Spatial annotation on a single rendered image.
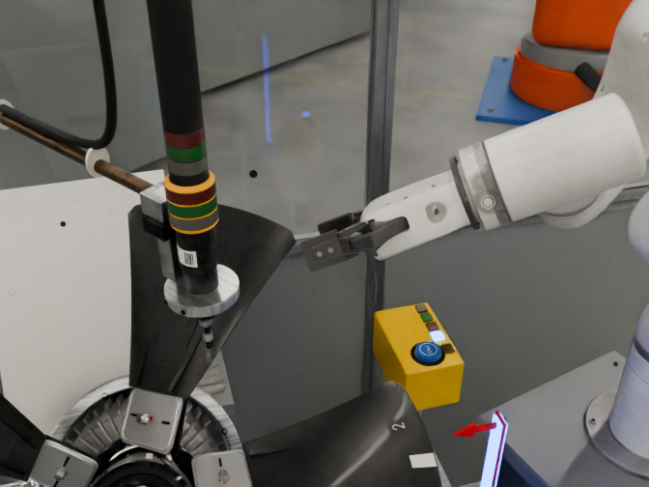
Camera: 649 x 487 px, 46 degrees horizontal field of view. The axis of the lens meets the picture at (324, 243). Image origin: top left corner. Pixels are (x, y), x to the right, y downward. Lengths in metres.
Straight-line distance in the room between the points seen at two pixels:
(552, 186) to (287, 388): 1.24
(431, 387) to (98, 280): 0.54
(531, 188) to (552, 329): 1.36
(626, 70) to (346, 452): 0.53
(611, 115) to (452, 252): 1.06
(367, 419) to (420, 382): 0.26
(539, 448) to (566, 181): 0.64
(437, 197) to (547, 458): 0.65
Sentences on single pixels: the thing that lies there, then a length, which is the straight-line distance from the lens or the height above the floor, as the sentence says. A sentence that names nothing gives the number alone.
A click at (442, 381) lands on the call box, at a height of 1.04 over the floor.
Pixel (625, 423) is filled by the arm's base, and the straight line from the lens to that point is 1.29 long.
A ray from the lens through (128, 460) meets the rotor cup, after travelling 0.87.
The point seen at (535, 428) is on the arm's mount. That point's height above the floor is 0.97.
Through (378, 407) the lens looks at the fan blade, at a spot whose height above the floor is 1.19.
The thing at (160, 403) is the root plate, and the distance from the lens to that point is 0.91.
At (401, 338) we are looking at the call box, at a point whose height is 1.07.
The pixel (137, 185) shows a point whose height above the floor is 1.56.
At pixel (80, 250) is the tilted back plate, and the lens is 1.14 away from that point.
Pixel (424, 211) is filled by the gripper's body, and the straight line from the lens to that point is 0.73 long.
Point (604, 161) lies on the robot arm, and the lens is 0.73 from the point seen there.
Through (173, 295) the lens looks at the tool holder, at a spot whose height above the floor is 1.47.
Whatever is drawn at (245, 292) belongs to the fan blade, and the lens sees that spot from 0.88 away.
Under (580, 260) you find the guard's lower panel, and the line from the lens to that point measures 1.96.
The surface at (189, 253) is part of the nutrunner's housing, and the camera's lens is 0.69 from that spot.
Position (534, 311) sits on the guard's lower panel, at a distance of 2.00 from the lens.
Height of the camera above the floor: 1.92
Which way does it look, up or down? 35 degrees down
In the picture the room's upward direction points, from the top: straight up
